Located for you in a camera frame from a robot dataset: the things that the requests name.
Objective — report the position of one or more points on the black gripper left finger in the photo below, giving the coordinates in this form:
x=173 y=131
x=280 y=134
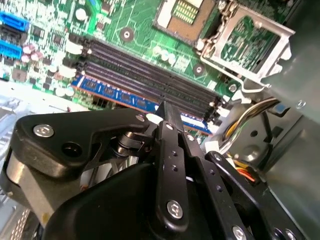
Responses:
x=75 y=130

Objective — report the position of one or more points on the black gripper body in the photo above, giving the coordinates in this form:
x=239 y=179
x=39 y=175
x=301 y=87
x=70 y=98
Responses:
x=112 y=212

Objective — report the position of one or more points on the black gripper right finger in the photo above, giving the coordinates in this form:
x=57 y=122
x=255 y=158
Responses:
x=225 y=190

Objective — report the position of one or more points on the blue RAM stick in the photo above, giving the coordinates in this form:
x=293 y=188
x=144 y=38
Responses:
x=112 y=91

